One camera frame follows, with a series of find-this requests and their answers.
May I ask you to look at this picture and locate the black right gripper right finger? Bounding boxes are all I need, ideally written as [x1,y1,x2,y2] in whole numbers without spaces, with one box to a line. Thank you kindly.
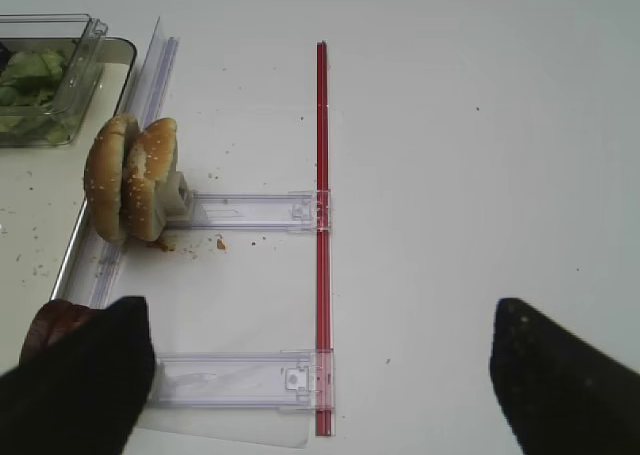
[489,298,639,454]

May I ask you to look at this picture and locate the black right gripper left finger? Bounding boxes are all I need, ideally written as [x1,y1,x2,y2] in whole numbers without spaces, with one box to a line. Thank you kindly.
[1,296,156,454]

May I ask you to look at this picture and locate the green lettuce leaves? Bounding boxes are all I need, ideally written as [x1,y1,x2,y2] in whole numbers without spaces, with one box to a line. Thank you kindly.
[1,49,68,144]

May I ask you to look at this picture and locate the metal serving tray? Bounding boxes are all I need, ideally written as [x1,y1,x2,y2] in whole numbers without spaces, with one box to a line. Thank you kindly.
[1,38,137,297]

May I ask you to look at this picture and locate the clear pusher track lower right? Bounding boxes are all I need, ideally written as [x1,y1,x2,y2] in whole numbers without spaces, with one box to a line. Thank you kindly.
[149,350,335,411]

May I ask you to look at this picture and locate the clear pusher track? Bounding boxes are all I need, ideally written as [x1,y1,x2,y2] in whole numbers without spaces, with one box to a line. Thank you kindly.
[149,350,335,411]
[166,191,331,233]

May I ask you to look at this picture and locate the white pusher block upper right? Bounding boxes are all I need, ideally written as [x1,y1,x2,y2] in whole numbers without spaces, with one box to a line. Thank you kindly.
[156,171,193,223]

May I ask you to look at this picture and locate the left sesame bun half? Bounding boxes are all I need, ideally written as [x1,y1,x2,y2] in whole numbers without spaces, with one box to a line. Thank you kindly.
[83,113,140,244]

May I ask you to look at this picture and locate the sesame bun half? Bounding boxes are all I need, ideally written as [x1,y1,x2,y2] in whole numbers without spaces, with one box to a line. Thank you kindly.
[83,113,140,244]
[123,118,178,242]

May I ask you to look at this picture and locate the right sesame bun half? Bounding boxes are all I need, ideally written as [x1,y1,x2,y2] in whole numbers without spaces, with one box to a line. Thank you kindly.
[123,118,178,242]

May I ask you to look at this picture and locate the clear pusher track upper right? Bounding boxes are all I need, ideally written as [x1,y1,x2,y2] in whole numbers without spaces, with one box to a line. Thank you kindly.
[166,191,331,233]

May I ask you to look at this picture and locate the clear plastic salad container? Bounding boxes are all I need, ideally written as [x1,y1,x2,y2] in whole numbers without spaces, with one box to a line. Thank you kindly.
[1,14,108,148]

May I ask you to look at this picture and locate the clear divider strip right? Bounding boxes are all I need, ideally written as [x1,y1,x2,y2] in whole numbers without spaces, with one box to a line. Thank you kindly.
[64,16,181,310]

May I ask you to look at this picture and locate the red plastic rail right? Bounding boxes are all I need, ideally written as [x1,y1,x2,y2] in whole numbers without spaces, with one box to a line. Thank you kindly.
[315,41,333,437]

